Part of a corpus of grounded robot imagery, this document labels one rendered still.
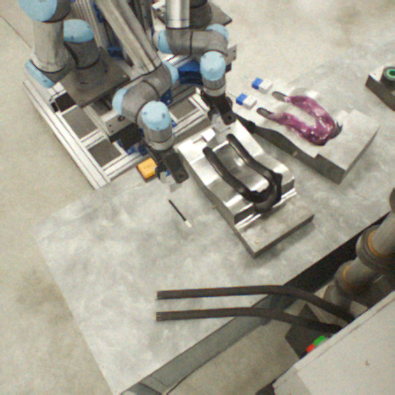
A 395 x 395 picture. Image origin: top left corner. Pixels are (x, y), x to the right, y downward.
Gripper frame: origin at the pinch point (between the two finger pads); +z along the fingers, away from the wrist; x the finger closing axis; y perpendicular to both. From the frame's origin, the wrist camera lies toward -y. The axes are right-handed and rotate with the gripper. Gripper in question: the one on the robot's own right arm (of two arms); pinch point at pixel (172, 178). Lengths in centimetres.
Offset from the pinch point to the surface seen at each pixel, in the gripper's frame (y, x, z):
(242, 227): -25.5, -12.0, 8.8
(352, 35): 82, -190, 95
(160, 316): -35.8, 27.3, 11.6
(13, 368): 4, 103, 95
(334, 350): -75, 6, -52
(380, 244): -63, -22, -39
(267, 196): -21.8, -25.5, 6.0
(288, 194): -24.6, -33.1, 8.4
